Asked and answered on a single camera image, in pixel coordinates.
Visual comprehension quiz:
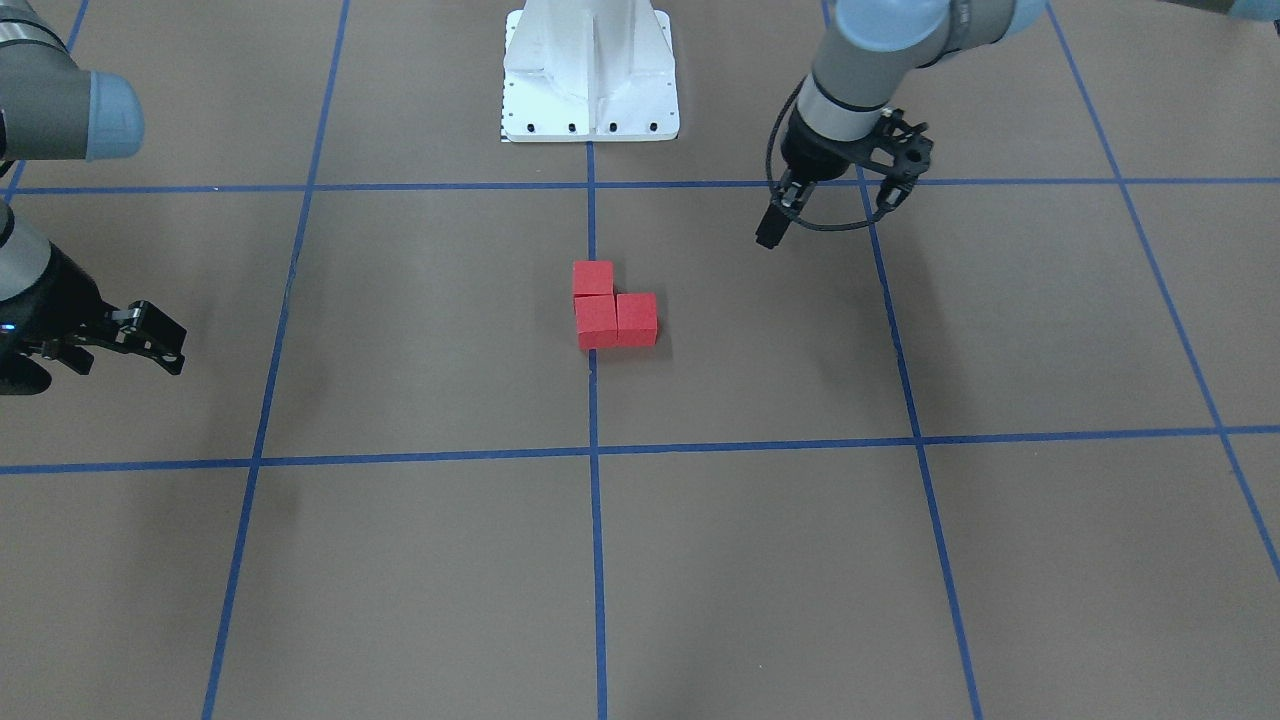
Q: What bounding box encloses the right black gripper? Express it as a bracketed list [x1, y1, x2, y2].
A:
[3, 245, 187, 375]

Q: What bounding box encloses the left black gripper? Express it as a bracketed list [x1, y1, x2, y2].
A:
[755, 106, 881, 250]

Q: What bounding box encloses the red block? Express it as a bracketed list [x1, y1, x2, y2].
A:
[571, 260, 614, 299]
[614, 292, 659, 347]
[573, 293, 620, 351]

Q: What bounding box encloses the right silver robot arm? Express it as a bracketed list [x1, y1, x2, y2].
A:
[1, 1, 187, 396]

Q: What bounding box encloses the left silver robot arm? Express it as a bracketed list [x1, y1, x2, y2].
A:
[755, 1, 1047, 249]

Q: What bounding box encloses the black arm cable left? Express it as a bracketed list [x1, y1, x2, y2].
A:
[765, 78, 901, 233]

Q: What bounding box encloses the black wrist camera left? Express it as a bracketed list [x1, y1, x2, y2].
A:
[855, 108, 934, 219]

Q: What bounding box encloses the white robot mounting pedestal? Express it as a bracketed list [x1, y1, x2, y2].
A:
[500, 1, 681, 143]

